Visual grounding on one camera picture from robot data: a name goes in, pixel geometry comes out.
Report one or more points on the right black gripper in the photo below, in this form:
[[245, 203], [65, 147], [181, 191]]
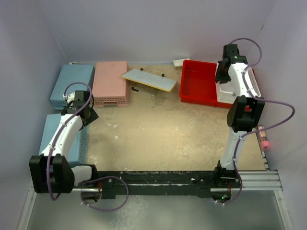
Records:
[[218, 77]]

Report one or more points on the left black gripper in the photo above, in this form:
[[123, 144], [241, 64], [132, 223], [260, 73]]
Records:
[[92, 117]]

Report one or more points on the large pink basket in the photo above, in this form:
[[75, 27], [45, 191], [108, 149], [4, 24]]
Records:
[[109, 87]]

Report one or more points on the white perforated basket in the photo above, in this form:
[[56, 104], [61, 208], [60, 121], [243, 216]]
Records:
[[241, 82]]

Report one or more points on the small blue perforated basket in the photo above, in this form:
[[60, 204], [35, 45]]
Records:
[[71, 143]]

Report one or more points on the large blue basket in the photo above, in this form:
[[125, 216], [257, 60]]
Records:
[[70, 74]]

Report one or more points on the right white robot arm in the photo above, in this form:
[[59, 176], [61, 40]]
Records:
[[242, 118]]

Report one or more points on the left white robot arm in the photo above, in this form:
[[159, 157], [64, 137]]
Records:
[[50, 171]]

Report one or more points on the red plastic tray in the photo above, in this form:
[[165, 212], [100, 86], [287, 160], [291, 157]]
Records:
[[198, 84]]

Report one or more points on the small white box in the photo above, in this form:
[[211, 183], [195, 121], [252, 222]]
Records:
[[178, 64]]

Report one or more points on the yellow-edged whiteboard stand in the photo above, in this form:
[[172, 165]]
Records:
[[148, 79]]

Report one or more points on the pink marker tube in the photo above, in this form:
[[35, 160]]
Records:
[[264, 142]]

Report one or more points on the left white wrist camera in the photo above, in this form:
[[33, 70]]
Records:
[[69, 97]]

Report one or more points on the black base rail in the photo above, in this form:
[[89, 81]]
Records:
[[202, 184]]

